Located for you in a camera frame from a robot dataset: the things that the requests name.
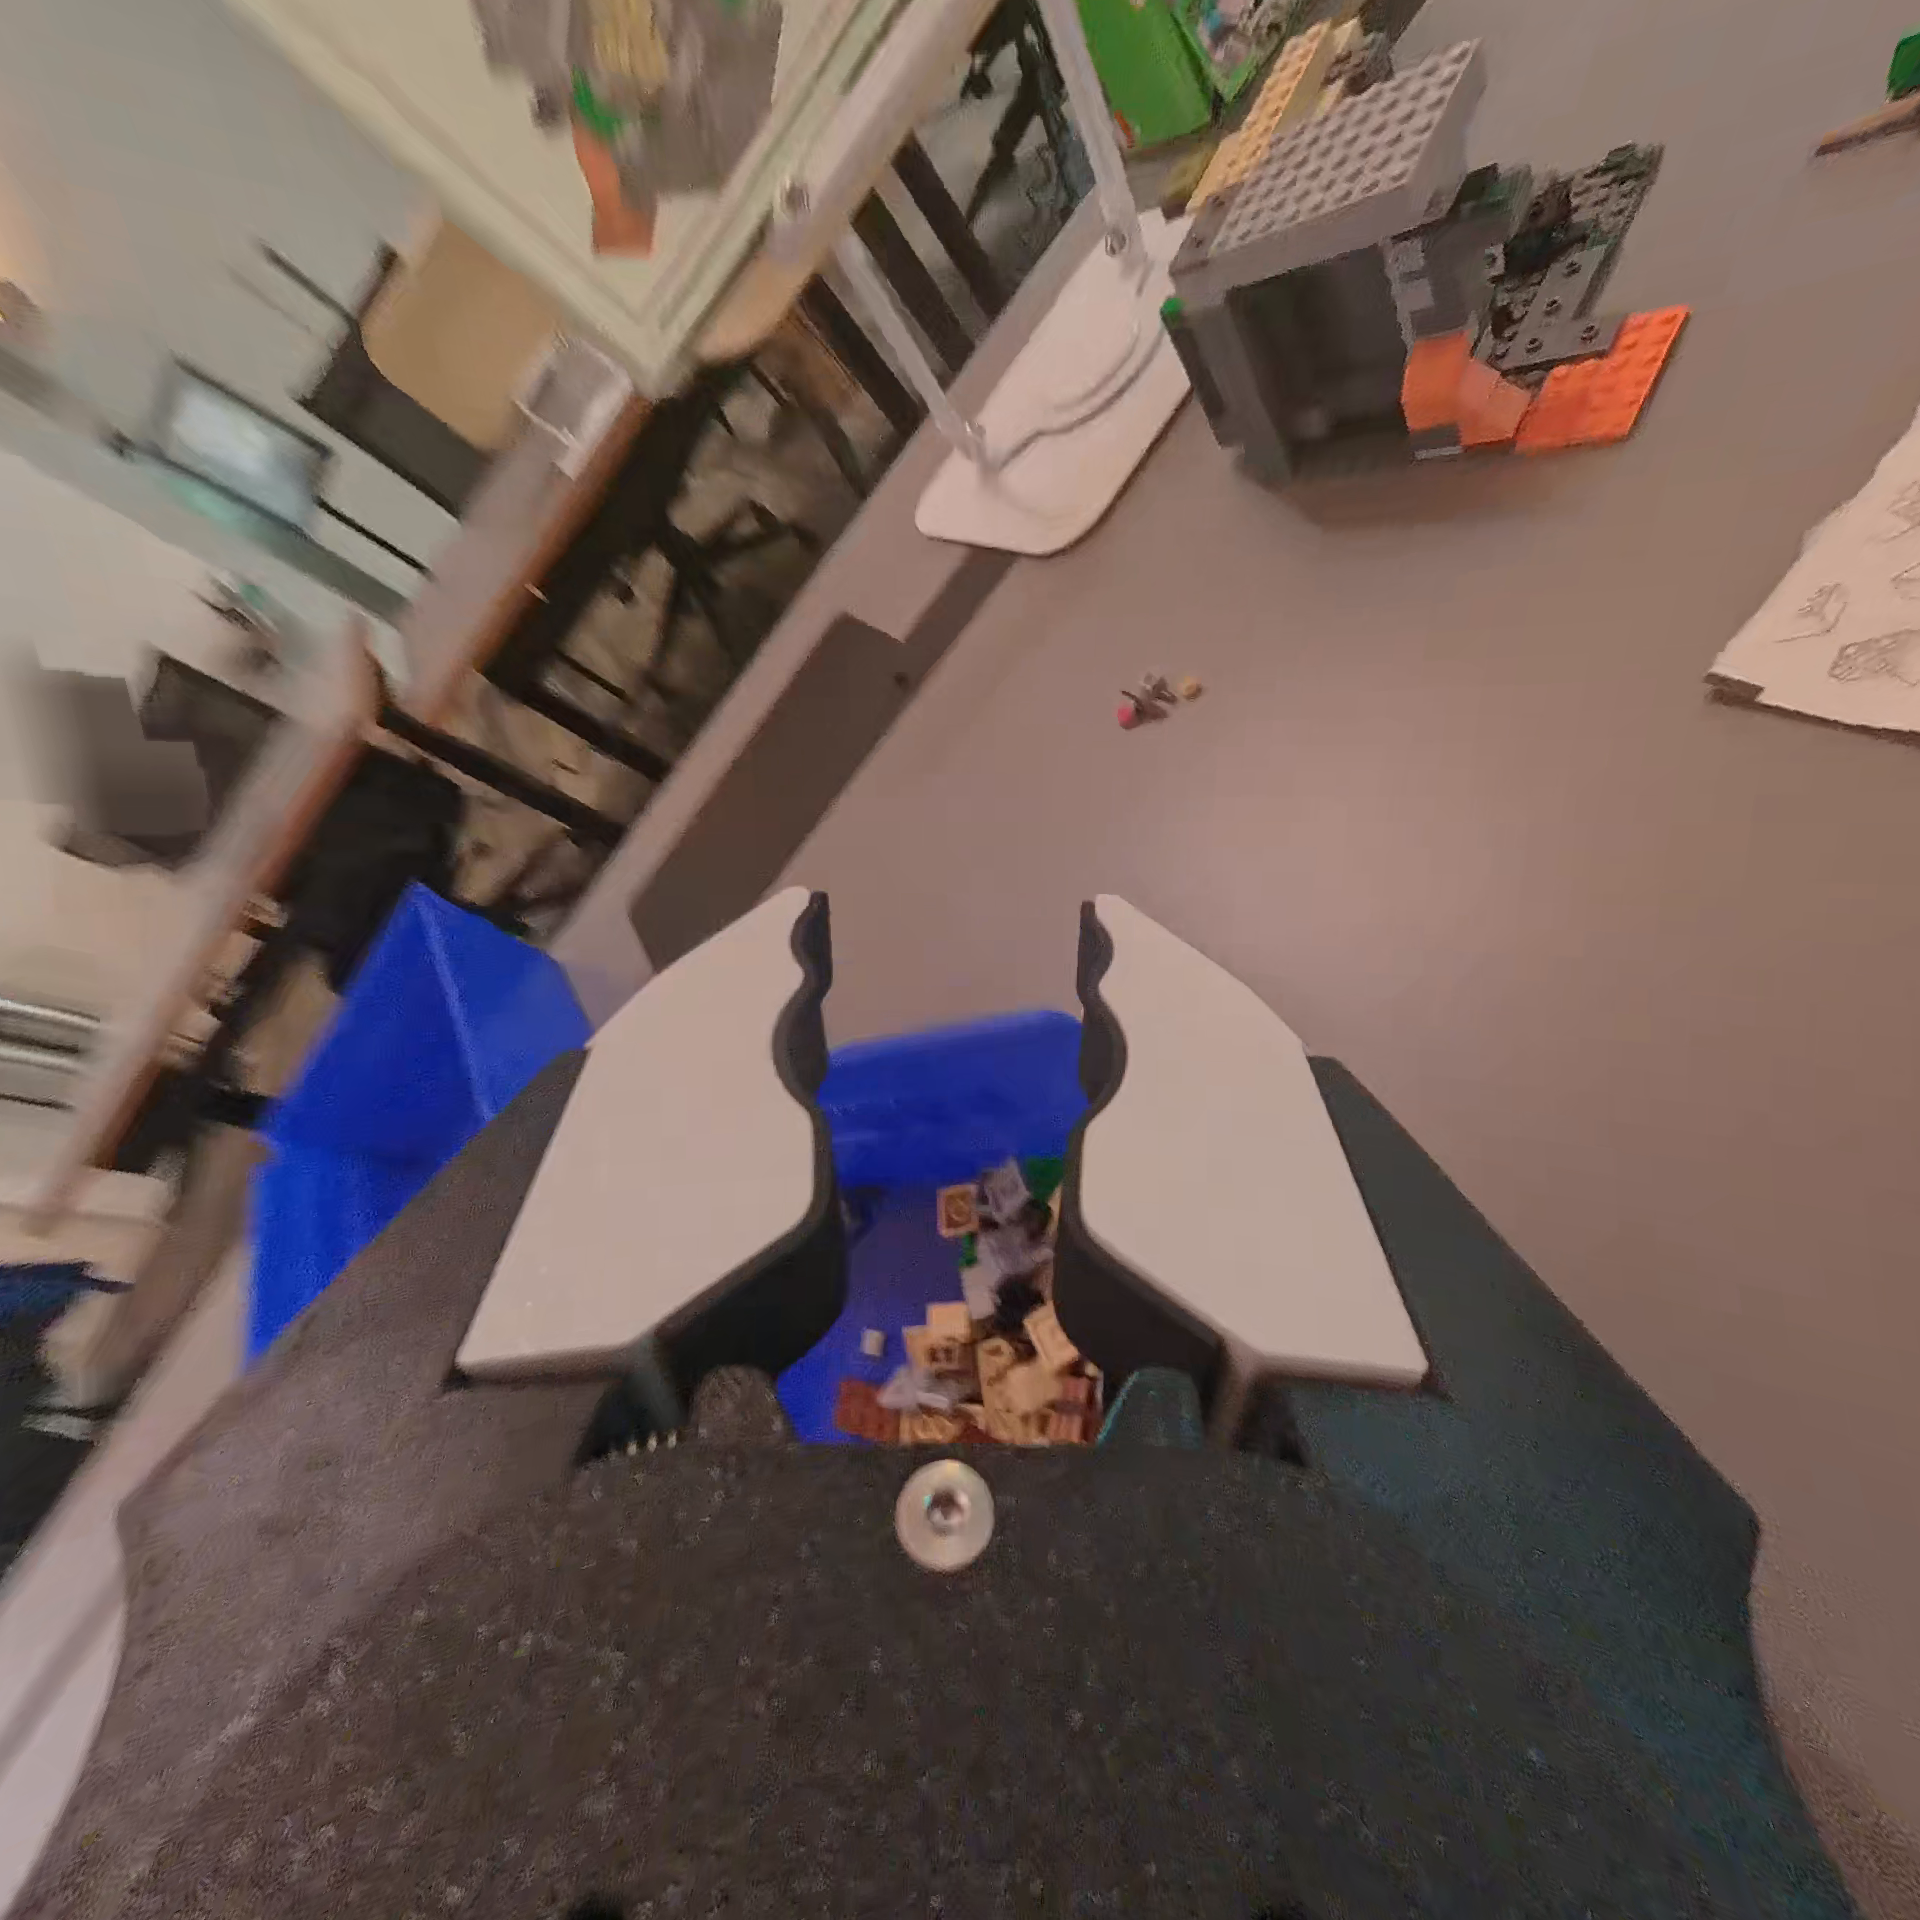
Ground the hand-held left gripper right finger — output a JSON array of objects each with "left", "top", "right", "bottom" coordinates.
[{"left": 1056, "top": 896, "right": 1432, "bottom": 1390}]

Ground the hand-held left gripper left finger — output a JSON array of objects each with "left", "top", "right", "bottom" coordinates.
[{"left": 455, "top": 884, "right": 851, "bottom": 1381}]

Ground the blue plastic bin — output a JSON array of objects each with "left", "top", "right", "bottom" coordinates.
[
  {"left": 777, "top": 1008, "right": 1093, "bottom": 1448},
  {"left": 247, "top": 883, "right": 599, "bottom": 1360}
]

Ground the large white printed paper bag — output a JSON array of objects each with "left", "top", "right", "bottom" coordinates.
[{"left": 1707, "top": 404, "right": 1920, "bottom": 746}]

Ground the zombie toy figure gold sword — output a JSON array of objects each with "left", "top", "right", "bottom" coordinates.
[{"left": 1811, "top": 29, "right": 1920, "bottom": 163}]

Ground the grey desk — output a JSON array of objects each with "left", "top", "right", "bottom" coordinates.
[{"left": 557, "top": 0, "right": 1920, "bottom": 1920}]

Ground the pile of toy brick pieces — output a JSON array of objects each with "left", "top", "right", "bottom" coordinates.
[{"left": 832, "top": 1155, "right": 1105, "bottom": 1448}]

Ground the wooden side table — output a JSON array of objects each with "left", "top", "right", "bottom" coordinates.
[{"left": 0, "top": 361, "right": 708, "bottom": 1249}]

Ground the grey toy brick building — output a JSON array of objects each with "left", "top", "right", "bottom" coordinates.
[{"left": 1158, "top": 37, "right": 1693, "bottom": 493}]

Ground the green toy box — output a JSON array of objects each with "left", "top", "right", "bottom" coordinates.
[{"left": 1078, "top": 0, "right": 1359, "bottom": 157}]

